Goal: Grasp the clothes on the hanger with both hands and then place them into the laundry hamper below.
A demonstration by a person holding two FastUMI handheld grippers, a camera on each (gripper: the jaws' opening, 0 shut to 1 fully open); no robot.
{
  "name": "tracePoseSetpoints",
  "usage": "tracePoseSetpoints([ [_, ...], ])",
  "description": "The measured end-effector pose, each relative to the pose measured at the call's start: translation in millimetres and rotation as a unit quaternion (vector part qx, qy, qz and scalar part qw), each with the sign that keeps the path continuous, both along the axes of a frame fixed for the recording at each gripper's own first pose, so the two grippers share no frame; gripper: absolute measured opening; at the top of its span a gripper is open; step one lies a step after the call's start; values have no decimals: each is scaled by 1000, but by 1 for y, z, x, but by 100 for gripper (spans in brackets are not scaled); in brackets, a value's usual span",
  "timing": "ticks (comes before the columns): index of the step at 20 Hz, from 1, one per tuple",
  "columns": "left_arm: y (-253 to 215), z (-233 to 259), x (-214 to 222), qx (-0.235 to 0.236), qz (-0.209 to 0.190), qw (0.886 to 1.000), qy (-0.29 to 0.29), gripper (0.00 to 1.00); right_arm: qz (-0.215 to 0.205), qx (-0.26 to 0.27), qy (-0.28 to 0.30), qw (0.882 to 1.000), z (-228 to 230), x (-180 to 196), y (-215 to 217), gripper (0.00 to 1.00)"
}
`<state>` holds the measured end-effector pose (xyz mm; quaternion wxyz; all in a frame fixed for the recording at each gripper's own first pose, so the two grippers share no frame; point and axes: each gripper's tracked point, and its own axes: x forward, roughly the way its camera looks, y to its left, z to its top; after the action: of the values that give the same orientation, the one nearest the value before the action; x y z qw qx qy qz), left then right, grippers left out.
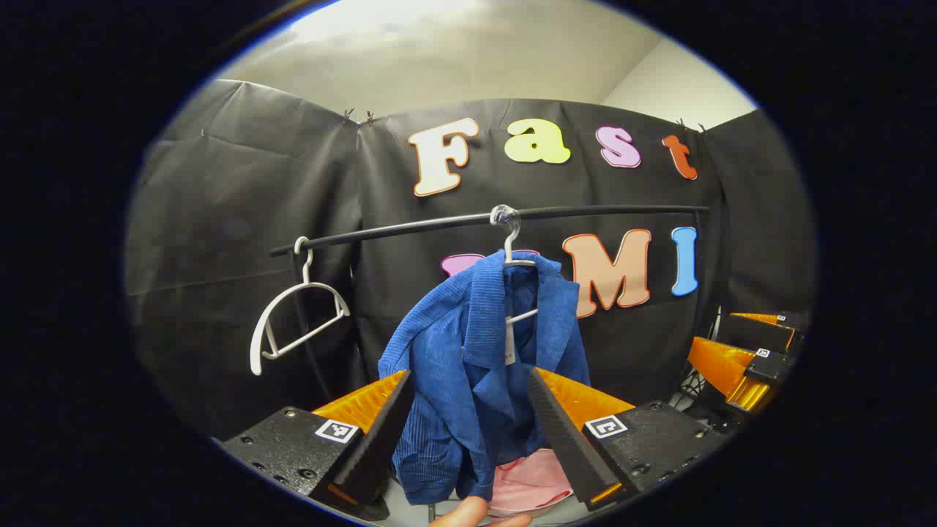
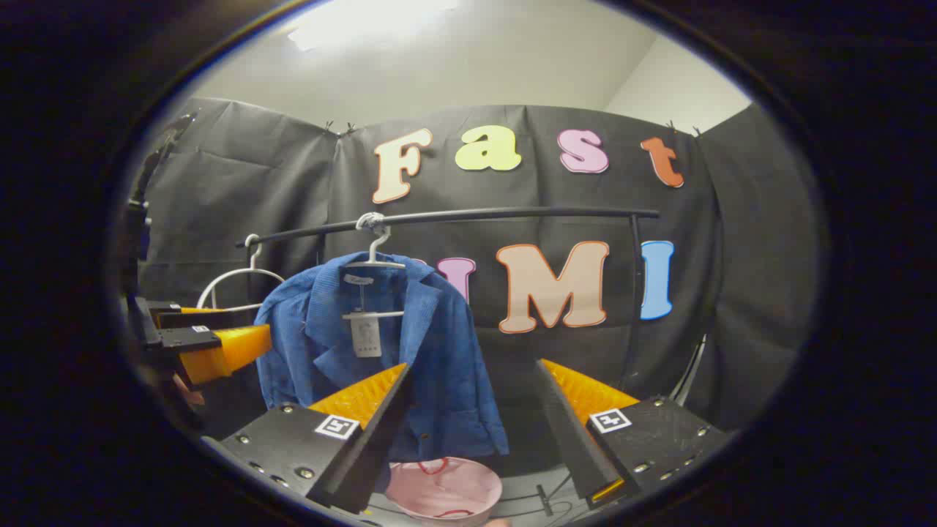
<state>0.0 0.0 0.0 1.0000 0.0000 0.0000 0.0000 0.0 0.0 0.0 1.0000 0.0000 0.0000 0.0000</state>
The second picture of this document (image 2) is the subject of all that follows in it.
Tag blue corduroy jacket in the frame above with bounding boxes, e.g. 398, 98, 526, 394
254, 253, 510, 462

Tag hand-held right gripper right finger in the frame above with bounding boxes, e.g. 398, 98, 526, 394
537, 358, 733, 510

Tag white plastic clothes hanger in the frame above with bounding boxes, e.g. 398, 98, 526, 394
340, 212, 407, 321
196, 233, 287, 312

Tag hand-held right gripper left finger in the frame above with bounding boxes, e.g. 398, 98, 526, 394
201, 362, 411, 515

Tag pink laundry hamper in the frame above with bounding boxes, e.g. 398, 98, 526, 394
386, 457, 504, 523

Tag black clothes rack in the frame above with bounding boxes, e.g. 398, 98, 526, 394
235, 206, 662, 396

